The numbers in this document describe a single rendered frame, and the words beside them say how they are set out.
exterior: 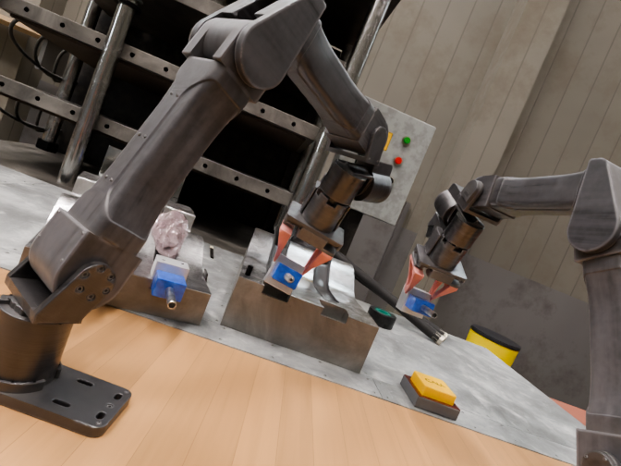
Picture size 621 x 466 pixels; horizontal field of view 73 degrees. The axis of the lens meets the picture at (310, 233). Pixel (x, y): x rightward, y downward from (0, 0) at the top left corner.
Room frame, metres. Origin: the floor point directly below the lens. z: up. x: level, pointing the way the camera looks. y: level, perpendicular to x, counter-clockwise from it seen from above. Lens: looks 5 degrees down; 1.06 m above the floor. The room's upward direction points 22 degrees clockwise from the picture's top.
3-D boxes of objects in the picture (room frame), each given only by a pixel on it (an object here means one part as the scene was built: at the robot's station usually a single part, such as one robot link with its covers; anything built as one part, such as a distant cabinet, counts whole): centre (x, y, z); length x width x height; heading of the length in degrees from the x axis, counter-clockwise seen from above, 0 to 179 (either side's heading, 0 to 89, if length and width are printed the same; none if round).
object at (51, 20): (1.80, 0.70, 1.27); 1.10 x 0.74 x 0.05; 98
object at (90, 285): (0.38, 0.20, 0.90); 0.09 x 0.06 x 0.06; 53
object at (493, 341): (3.22, -1.62, 0.30); 0.39 x 0.38 x 0.60; 3
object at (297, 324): (0.96, -0.01, 0.87); 0.50 x 0.26 x 0.14; 8
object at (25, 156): (1.75, 0.70, 0.76); 1.30 x 0.84 x 0.06; 98
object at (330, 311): (0.74, -0.09, 0.87); 0.05 x 0.05 x 0.04; 8
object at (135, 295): (0.82, 0.33, 0.86); 0.50 x 0.26 x 0.11; 25
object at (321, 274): (0.94, 0.00, 0.92); 0.35 x 0.16 x 0.09; 8
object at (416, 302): (0.84, -0.26, 0.94); 0.13 x 0.05 x 0.05; 7
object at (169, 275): (0.60, 0.16, 0.86); 0.13 x 0.05 x 0.05; 25
